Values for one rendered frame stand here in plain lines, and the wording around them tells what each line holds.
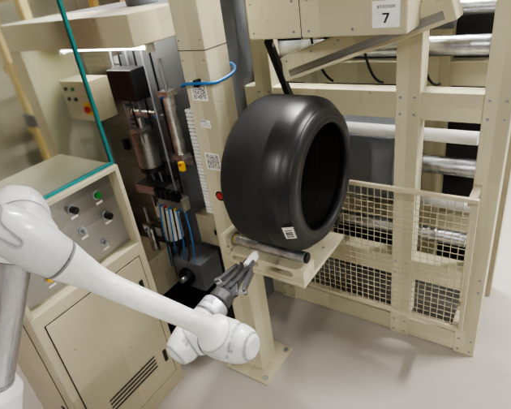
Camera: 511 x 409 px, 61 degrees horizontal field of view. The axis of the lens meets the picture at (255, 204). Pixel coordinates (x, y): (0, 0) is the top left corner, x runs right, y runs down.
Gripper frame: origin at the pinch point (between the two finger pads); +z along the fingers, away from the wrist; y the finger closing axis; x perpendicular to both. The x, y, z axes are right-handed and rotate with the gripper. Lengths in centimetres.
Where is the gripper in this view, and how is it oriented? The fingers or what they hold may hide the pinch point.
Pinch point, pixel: (251, 260)
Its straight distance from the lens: 150.2
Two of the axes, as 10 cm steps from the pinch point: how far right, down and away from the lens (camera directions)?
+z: 5.2, -5.9, 6.2
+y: -8.3, -1.7, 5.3
